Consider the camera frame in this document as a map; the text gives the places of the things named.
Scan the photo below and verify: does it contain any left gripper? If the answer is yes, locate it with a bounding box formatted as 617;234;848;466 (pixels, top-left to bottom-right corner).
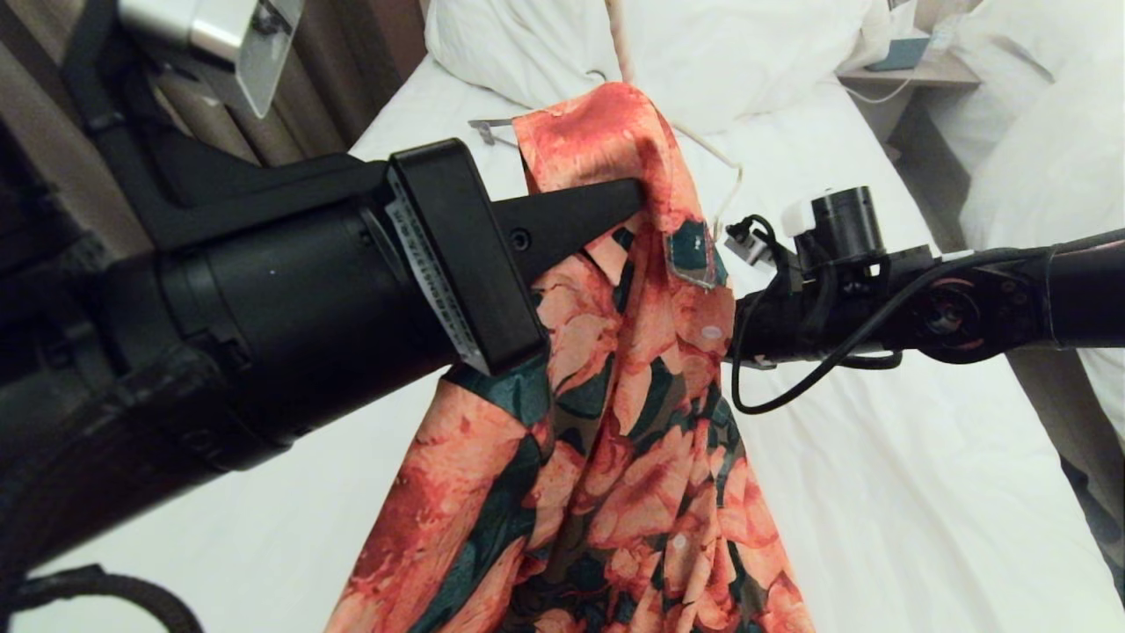
158;138;551;442

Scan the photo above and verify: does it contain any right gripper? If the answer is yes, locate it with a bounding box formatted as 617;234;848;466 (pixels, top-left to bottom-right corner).
490;178;817;364

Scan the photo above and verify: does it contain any orange floral shirt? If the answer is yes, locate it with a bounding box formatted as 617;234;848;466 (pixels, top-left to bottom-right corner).
323;81;818;633

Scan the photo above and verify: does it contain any metal hanger clip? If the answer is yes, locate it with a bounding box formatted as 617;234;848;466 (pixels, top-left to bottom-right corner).
468;116;530;148

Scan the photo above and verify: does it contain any white duvet bed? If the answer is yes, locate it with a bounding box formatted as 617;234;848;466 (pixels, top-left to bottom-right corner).
949;0;1125;445

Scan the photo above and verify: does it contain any white pillow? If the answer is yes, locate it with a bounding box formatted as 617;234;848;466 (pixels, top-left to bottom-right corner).
425;0;893;135

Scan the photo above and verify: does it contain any blue-grey box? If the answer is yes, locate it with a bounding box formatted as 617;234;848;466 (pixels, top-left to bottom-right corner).
865;35;933;73

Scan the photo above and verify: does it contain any wooden nightstand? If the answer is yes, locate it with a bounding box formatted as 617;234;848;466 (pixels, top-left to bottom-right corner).
837;55;983;146

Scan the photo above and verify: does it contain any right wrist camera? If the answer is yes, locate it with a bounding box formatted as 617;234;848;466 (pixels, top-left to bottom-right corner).
722;215;780;270

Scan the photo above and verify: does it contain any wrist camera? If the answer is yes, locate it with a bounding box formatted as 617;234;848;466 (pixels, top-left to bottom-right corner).
722;215;780;270
60;0;393;253

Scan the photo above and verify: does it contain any black cable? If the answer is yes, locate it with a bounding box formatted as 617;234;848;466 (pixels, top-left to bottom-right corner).
0;565;205;633
729;249;1049;416

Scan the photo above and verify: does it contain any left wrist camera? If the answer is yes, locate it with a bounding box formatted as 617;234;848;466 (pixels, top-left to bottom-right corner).
60;0;393;253

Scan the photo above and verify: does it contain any white cable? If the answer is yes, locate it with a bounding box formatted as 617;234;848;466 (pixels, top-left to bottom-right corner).
848;75;917;106

